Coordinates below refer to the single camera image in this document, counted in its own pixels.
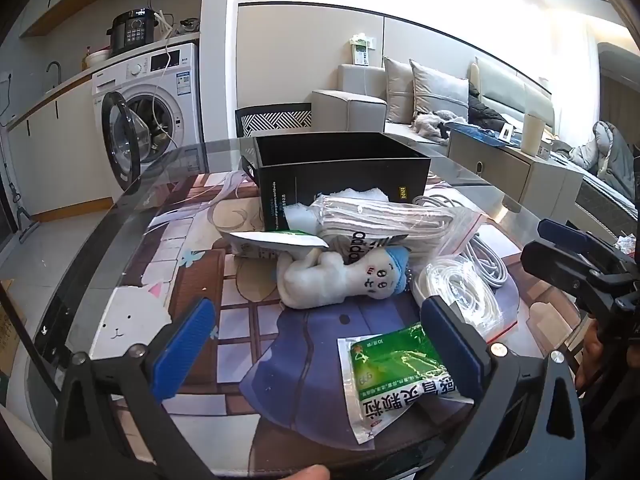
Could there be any black jacket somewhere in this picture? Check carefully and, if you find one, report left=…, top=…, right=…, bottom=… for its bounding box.
left=467, top=82, right=516, bottom=131

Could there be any white bowl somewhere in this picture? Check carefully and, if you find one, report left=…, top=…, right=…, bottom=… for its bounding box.
left=82, top=49, right=112, bottom=71

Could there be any person's left hand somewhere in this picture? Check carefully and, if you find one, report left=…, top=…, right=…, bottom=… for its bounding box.
left=286, top=464, right=331, bottom=480

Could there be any beige nightstand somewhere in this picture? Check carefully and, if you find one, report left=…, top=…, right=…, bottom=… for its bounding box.
left=446, top=122, right=586, bottom=221

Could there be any beige pillow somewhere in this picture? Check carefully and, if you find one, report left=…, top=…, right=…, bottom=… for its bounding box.
left=382, top=56, right=416, bottom=126
left=409, top=59, right=471, bottom=128

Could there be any white cable bundle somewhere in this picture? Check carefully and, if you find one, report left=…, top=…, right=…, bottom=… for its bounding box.
left=412, top=180, right=511, bottom=291

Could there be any white plush toy blue hat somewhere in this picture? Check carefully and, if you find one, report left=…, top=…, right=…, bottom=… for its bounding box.
left=277, top=245, right=412, bottom=309

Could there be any brown cardboard box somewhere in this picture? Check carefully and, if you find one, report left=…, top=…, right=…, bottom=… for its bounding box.
left=0, top=280, right=28, bottom=376

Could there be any black pressure cooker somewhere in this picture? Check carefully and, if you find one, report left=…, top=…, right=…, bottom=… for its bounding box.
left=107, top=8, right=162, bottom=56

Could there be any black patterned chair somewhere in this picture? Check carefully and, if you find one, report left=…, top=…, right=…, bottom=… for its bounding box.
left=235, top=103, right=313, bottom=138

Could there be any black cardboard box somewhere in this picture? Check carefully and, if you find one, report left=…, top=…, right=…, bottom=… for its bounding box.
left=241, top=132, right=432, bottom=233

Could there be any zip bag of white ropes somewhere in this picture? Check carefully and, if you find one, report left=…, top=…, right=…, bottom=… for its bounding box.
left=310, top=195, right=488, bottom=281

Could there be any bed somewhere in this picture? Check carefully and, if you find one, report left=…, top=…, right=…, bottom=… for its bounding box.
left=550, top=125, right=640, bottom=236

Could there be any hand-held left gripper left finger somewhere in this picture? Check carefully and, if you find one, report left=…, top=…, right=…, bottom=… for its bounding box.
left=52, top=297, right=218, bottom=480

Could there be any grey fluffy clothing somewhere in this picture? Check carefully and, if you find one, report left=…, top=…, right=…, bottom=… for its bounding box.
left=412, top=110, right=468, bottom=141

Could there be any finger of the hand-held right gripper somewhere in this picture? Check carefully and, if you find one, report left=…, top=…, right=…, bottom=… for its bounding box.
left=537, top=218, right=633, bottom=266
left=520, top=241, right=621, bottom=306

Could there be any grey puffer jacket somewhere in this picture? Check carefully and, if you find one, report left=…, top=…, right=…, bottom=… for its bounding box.
left=570, top=120, right=638, bottom=201

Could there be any green medicine packet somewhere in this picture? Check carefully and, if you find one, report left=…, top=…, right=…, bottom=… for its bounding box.
left=337, top=322, right=473, bottom=445

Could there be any white counter cabinet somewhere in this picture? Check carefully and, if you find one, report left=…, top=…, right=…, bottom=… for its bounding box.
left=7, top=75, right=116, bottom=223

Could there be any green and white wall panel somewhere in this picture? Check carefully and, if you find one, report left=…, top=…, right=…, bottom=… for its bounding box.
left=348, top=33, right=376, bottom=67

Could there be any white washing machine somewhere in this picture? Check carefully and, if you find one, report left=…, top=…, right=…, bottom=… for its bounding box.
left=91, top=42, right=204, bottom=191

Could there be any clear bag of white tubing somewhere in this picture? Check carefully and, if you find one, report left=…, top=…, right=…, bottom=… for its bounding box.
left=412, top=255, right=503, bottom=338

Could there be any white cylinder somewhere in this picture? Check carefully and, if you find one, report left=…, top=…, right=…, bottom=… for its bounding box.
left=520, top=114, right=546, bottom=153

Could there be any person's right hand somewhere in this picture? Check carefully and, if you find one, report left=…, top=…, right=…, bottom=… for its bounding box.
left=575, top=320, right=609, bottom=393

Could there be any green and white packet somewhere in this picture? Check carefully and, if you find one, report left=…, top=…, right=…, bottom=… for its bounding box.
left=227, top=229, right=330, bottom=261

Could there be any floor mop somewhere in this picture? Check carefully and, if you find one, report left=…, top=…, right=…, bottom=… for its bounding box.
left=0, top=130, right=43, bottom=241

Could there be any white hose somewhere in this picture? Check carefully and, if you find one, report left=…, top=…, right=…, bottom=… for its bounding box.
left=150, top=10, right=181, bottom=146

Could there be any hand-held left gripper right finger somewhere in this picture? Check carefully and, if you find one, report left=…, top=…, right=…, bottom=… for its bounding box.
left=420, top=296, right=588, bottom=480

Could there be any beige sofa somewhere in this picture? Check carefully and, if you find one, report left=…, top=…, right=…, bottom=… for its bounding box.
left=311, top=62, right=556, bottom=146

